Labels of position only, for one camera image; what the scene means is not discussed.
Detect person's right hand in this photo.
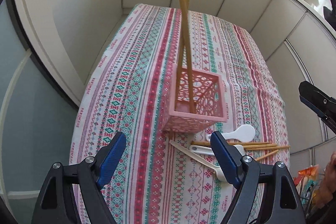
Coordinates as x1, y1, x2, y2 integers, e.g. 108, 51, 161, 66
316, 151, 336, 208

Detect white textured rice paddle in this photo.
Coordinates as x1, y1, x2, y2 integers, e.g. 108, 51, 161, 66
189, 144, 246, 156

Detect pink perforated plastic basket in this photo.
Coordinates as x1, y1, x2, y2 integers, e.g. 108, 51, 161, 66
162, 64, 228, 134

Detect white kitchen cabinets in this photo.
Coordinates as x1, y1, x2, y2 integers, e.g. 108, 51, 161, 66
122, 0, 335, 154

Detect patterned red green tablecloth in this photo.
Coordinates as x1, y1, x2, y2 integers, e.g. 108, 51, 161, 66
70, 4, 289, 223

